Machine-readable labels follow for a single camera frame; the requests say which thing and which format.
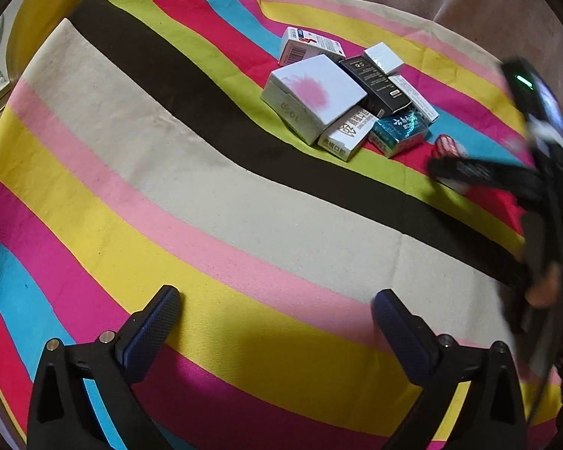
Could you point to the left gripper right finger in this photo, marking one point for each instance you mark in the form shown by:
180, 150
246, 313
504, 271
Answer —
492, 415

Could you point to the white box pink stain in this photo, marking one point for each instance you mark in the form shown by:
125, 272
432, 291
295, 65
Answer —
310, 95

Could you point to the white Ding Zhi Dental box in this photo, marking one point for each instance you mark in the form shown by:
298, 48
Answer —
344, 137

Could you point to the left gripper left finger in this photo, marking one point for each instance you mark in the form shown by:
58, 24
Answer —
61, 415

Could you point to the white box red blue print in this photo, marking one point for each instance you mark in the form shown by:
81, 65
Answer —
298, 44

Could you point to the teal glossy box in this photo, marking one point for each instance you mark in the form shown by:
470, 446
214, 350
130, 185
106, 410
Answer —
395, 134

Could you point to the long white narrow box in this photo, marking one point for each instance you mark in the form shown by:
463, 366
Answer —
417, 98

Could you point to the striped colourful cloth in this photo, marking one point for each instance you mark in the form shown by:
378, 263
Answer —
136, 152

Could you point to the red white small pack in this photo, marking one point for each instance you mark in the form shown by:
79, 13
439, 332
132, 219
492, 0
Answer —
445, 146

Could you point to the black box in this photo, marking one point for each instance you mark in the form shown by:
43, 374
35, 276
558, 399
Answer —
383, 97

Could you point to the small white box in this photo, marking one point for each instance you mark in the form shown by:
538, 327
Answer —
384, 58

